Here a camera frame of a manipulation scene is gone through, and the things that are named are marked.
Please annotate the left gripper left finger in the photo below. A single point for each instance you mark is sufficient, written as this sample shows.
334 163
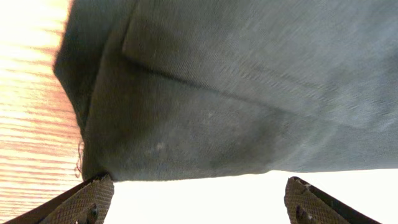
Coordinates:
87 202

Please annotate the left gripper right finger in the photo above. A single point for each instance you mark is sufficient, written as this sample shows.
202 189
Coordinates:
306 204

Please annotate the black t-shirt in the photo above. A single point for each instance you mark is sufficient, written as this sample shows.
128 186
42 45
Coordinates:
190 89

